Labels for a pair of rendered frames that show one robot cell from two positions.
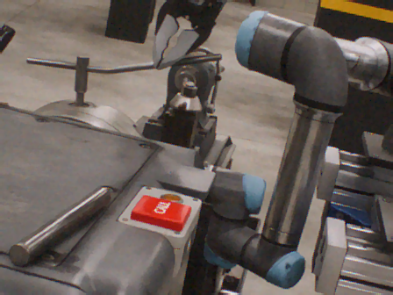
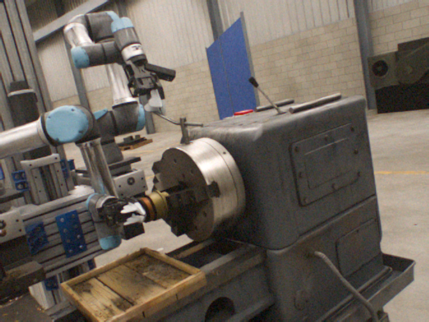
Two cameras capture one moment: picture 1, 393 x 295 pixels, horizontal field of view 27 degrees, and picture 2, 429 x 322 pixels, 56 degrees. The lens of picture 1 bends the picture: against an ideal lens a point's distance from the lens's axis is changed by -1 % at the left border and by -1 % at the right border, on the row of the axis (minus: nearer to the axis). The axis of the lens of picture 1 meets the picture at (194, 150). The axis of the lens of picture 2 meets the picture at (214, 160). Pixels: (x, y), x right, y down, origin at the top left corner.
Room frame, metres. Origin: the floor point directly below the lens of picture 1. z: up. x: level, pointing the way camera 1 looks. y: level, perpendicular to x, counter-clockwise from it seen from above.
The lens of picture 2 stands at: (2.16, 1.20, 1.39)
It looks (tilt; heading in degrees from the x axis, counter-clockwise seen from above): 10 degrees down; 228
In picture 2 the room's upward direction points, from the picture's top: 12 degrees counter-clockwise
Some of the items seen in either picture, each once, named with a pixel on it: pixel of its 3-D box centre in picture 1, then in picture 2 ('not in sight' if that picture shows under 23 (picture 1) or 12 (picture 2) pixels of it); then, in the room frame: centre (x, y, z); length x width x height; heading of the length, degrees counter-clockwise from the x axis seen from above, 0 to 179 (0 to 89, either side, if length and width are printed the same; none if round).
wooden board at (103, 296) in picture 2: not in sight; (130, 283); (1.65, 0.16, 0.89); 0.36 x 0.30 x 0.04; 83
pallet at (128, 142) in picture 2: not in sight; (131, 141); (-4.90, -10.56, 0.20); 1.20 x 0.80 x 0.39; 23
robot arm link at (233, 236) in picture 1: (231, 240); (109, 230); (1.54, -0.11, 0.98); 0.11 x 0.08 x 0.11; 49
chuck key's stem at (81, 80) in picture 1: (81, 89); (185, 135); (1.37, 0.21, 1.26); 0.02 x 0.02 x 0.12; 83
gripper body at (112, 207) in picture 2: not in sight; (117, 211); (1.58, 0.06, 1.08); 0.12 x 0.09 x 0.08; 83
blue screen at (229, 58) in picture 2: not in sight; (230, 94); (-3.67, -4.46, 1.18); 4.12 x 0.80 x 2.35; 55
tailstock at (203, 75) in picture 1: (187, 97); not in sight; (2.55, 0.06, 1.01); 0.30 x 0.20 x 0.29; 173
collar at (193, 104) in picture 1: (186, 101); not in sight; (1.97, 0.04, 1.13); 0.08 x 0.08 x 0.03
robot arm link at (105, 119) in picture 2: not in sight; (99, 125); (1.31, -0.44, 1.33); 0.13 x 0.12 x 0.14; 158
